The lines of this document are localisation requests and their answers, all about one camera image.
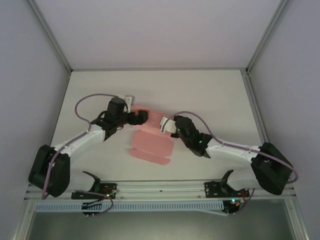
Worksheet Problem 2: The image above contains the pink cloth garment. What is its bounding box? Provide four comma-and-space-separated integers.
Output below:
129, 104, 176, 167

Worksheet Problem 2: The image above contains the aluminium side rail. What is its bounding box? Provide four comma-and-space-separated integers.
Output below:
243, 69, 298, 198

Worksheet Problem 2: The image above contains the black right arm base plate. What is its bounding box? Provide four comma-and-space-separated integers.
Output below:
204, 180, 251, 199

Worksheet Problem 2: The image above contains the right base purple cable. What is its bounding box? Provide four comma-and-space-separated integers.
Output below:
234, 186, 256, 214

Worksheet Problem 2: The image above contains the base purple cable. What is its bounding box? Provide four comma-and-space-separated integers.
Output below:
234, 186, 256, 214
74, 189, 115, 216

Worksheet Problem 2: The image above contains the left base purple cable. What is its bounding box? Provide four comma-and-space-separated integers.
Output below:
74, 189, 115, 216

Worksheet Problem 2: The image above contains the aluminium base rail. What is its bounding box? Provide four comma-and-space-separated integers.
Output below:
24, 181, 297, 202

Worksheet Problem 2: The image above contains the aluminium frame post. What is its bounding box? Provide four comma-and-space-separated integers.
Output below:
245, 0, 292, 74
27, 0, 73, 74

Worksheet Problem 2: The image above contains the slotted white cable duct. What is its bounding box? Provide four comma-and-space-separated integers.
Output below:
34, 200, 224, 214

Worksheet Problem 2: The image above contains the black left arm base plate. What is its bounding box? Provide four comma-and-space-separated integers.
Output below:
71, 182, 119, 200

